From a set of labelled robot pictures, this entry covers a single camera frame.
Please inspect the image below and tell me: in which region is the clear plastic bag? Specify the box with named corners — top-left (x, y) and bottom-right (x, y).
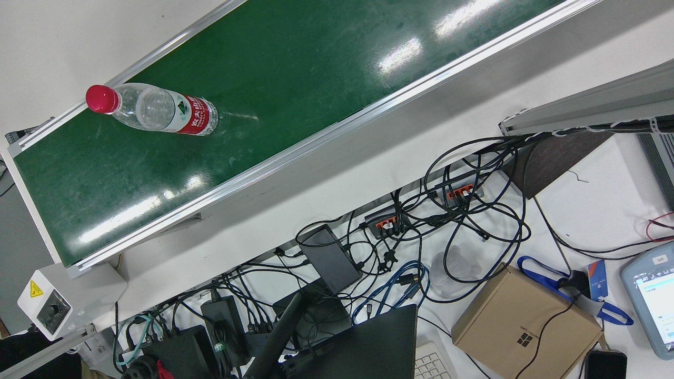
top-left (430, 244), bottom-right (483, 300)

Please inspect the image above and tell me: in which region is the black power adapter brick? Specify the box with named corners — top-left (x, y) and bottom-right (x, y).
top-left (200, 295), bottom-right (249, 365)

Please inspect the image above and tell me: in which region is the black flat box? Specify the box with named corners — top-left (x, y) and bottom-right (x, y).
top-left (272, 284), bottom-right (353, 344)

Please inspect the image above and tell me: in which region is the grey aluminium profile bar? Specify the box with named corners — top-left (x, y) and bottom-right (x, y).
top-left (499, 58), bottom-right (674, 137)

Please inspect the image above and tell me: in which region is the teal cable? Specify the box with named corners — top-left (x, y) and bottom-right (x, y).
top-left (114, 313), bottom-right (159, 367)

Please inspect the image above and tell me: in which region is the black phone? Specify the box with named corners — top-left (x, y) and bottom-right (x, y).
top-left (584, 349), bottom-right (628, 379)

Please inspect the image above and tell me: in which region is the clear water bottle red cap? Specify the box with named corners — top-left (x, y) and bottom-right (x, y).
top-left (86, 83), bottom-right (219, 136)

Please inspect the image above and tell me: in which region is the grey ribbed device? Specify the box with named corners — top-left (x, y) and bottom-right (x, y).
top-left (636, 132), bottom-right (674, 212)

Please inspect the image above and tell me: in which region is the dark brown board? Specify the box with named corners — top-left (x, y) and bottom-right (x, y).
top-left (500, 132), bottom-right (614, 200)

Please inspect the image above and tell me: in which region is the blue cable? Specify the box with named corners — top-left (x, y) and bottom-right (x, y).
top-left (351, 260), bottom-right (432, 325)

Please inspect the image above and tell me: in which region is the red cable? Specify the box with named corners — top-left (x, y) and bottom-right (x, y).
top-left (646, 212), bottom-right (674, 243)

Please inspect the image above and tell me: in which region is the grey robot teach pendant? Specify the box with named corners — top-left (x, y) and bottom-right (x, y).
top-left (620, 240), bottom-right (674, 361)

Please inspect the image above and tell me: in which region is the blue orange card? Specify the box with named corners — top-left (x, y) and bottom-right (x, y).
top-left (587, 258), bottom-right (608, 302)

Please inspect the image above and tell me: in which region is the black laptop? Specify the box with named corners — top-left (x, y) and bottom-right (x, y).
top-left (287, 304), bottom-right (419, 379)

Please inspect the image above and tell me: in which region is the blue lanyard strap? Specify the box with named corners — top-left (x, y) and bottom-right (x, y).
top-left (517, 255), bottom-right (635, 326)

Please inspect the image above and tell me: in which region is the long looping black cable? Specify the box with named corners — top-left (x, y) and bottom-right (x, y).
top-left (423, 135), bottom-right (530, 304)

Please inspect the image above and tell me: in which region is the green belt conveyor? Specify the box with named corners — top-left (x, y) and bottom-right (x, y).
top-left (0, 0), bottom-right (603, 277)

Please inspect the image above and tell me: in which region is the brown cardboard box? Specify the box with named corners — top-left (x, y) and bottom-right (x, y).
top-left (451, 263), bottom-right (605, 379)

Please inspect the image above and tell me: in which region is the black angular box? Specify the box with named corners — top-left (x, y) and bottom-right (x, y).
top-left (141, 324), bottom-right (220, 379)

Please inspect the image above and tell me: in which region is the white conveyor speed control box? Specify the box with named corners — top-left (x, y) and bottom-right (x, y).
top-left (17, 262), bottom-right (127, 342)

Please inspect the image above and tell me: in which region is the black hub with orange ports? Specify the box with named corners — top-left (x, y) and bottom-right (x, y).
top-left (364, 203), bottom-right (409, 238)

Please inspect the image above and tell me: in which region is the dark grey docking box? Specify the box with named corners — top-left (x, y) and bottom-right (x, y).
top-left (298, 224), bottom-right (363, 295)

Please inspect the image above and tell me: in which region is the white keyboard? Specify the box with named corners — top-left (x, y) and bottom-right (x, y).
top-left (414, 341), bottom-right (459, 379)

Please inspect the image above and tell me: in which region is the black round pole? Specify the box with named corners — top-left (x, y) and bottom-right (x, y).
top-left (244, 292), bottom-right (309, 379)

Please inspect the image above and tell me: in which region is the grey hub with orange ports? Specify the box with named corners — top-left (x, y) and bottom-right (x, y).
top-left (429, 174), bottom-right (485, 204)

